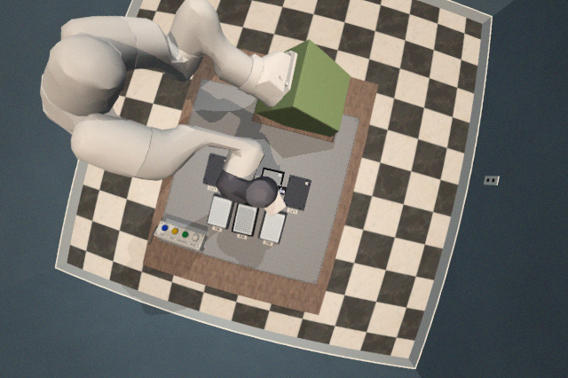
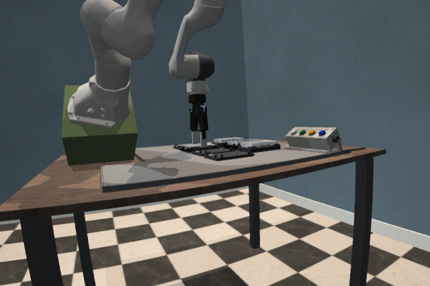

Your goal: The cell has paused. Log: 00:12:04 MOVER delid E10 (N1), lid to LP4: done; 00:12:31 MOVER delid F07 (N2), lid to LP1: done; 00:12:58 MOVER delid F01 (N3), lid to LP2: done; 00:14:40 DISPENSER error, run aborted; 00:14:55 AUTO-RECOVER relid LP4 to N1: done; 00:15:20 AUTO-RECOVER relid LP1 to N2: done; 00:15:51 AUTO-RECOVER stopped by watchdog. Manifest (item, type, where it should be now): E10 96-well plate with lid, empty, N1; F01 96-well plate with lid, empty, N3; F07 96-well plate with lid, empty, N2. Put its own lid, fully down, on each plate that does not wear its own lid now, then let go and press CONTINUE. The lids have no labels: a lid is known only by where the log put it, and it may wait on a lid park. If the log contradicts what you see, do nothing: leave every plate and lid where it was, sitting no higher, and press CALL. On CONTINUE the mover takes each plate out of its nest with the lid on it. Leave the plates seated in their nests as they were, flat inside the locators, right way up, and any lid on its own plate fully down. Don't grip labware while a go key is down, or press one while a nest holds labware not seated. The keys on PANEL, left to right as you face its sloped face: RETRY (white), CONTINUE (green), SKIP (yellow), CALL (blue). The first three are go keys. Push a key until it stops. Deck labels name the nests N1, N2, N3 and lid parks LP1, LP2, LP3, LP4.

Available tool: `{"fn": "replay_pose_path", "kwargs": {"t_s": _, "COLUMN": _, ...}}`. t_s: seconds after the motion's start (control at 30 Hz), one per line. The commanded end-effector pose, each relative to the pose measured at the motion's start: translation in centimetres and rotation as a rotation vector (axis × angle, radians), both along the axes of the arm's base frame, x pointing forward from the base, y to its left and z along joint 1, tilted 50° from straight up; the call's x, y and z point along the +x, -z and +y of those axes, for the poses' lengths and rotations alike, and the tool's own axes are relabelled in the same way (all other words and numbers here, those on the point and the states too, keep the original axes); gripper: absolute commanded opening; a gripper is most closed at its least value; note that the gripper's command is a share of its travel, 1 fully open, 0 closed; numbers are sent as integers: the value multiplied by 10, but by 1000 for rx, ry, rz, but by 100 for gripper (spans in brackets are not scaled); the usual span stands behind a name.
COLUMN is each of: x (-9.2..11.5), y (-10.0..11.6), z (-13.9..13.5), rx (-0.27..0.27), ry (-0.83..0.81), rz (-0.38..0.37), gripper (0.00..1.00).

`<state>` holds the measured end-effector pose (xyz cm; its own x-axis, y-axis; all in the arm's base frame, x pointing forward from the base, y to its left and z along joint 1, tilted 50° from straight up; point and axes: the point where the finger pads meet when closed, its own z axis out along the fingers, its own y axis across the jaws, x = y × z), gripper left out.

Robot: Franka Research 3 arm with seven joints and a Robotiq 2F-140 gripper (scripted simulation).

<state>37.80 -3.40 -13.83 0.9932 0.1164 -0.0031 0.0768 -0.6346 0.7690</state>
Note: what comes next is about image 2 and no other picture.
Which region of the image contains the grey button panel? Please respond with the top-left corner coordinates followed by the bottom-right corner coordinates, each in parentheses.
top-left (285, 127), bottom-right (366, 152)

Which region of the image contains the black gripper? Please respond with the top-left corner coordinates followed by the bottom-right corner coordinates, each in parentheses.
top-left (189, 94), bottom-right (208, 148)

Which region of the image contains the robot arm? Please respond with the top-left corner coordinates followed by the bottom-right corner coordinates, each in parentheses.
top-left (67, 0), bottom-right (226, 128)

